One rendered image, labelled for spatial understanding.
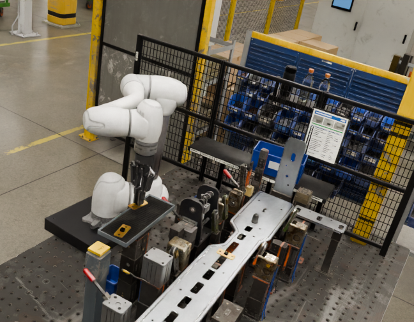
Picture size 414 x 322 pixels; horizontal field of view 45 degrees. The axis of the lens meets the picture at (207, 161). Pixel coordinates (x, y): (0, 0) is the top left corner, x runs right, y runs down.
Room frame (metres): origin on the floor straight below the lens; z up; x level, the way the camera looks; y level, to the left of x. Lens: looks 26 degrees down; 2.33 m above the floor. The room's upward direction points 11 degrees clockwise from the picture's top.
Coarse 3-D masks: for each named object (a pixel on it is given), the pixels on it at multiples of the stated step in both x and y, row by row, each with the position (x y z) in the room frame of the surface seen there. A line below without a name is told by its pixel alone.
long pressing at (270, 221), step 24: (264, 192) 2.44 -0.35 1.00; (240, 216) 2.14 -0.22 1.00; (264, 216) 2.19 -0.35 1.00; (288, 216) 2.25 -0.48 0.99; (240, 240) 1.93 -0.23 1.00; (264, 240) 1.98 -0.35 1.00; (192, 264) 1.68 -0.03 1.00; (240, 264) 1.75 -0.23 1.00; (168, 288) 1.51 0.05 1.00; (216, 288) 1.57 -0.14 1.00; (144, 312) 1.36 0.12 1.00; (168, 312) 1.38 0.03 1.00; (192, 312) 1.41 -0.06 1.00
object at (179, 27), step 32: (96, 0) 4.67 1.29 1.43; (128, 0) 4.53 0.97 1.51; (160, 0) 4.36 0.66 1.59; (192, 0) 4.22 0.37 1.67; (96, 32) 4.66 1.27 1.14; (128, 32) 4.51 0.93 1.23; (160, 32) 4.34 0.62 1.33; (192, 32) 4.20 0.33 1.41; (96, 64) 4.67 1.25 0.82; (128, 64) 4.50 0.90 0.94; (160, 64) 4.32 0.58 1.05; (192, 64) 4.17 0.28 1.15; (96, 96) 4.65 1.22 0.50; (192, 96) 4.13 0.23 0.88; (192, 128) 4.12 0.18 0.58
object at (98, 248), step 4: (96, 244) 1.49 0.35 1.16; (100, 244) 1.50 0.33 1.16; (104, 244) 1.50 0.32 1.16; (88, 248) 1.46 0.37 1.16; (92, 248) 1.47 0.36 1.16; (96, 248) 1.47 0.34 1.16; (100, 248) 1.47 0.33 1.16; (104, 248) 1.48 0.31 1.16; (108, 248) 1.48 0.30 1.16; (92, 252) 1.45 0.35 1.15; (96, 252) 1.45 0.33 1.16; (100, 252) 1.45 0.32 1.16; (104, 252) 1.46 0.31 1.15; (100, 256) 1.44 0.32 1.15
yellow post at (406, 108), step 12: (408, 84) 2.61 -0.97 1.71; (408, 96) 2.59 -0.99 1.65; (408, 108) 2.59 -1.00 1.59; (396, 120) 2.60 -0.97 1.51; (396, 132) 2.59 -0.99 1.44; (396, 144) 2.58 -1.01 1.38; (396, 156) 2.57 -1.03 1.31; (384, 180) 2.58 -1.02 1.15; (384, 192) 2.57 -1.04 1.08; (372, 204) 2.58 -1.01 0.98; (360, 216) 2.60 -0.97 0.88; (372, 216) 2.57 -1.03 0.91; (360, 228) 2.59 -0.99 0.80
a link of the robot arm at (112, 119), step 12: (132, 84) 2.14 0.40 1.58; (132, 96) 1.98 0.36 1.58; (96, 108) 1.66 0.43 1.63; (108, 108) 1.67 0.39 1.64; (120, 108) 1.70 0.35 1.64; (132, 108) 1.96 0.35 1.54; (84, 120) 1.64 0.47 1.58; (96, 120) 1.62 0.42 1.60; (108, 120) 1.63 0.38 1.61; (120, 120) 1.65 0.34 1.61; (96, 132) 1.63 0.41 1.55; (108, 132) 1.63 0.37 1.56; (120, 132) 1.64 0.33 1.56
